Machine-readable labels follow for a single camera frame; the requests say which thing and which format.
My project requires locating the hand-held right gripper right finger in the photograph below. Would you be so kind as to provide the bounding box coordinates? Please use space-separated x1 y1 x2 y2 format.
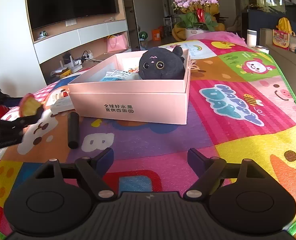
184 148 261 199

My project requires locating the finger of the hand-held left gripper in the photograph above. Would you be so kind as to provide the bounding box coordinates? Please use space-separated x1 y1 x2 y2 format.
0 109 45 132
0 89 22 107

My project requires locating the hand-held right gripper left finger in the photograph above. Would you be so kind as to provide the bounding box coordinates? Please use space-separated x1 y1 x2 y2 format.
35 147 116 199

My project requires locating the purple yellow toy sweet potato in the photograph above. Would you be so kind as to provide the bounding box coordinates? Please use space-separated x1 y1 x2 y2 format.
19 93 42 117

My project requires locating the pink cardboard box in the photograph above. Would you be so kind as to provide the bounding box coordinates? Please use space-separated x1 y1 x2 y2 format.
68 49 191 125

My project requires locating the blue wet wipe packet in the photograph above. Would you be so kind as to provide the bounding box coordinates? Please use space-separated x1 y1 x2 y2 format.
99 69 138 82

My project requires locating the black cat plush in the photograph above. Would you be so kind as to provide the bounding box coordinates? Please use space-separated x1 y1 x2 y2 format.
138 45 186 80

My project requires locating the colourful cartoon play mat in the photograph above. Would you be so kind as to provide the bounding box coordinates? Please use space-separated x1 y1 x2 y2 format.
0 31 296 240

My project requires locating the black cylinder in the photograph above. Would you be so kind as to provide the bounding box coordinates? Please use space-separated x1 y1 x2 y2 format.
67 112 79 149

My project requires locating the white flat box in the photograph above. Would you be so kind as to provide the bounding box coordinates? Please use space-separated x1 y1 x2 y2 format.
50 97 75 115

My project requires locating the white wooden television cabinet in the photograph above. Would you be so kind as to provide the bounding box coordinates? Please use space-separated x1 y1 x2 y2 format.
30 17 132 80

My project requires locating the pink gift bag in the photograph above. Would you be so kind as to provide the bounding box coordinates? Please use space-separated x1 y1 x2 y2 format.
106 34 128 53

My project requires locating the black television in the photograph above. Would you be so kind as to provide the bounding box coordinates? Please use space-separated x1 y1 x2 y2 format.
25 0 120 30

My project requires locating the pink blanket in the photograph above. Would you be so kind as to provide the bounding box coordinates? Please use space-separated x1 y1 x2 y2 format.
187 31 246 43

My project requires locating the beige sofa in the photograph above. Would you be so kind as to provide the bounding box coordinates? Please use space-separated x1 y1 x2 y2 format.
259 27 296 110

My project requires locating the white cylinder appliance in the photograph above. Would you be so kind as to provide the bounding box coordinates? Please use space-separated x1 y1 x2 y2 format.
247 29 258 47

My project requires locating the pink orchid potted plant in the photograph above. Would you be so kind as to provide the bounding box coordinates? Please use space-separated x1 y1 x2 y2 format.
172 0 220 38

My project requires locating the red printed bag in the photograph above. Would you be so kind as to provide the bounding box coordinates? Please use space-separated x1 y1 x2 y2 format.
272 29 291 48

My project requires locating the yellow backpack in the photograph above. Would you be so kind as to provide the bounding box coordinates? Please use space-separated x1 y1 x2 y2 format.
278 17 296 37

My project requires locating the glass fish tank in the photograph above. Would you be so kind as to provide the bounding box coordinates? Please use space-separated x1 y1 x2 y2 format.
242 0 296 30

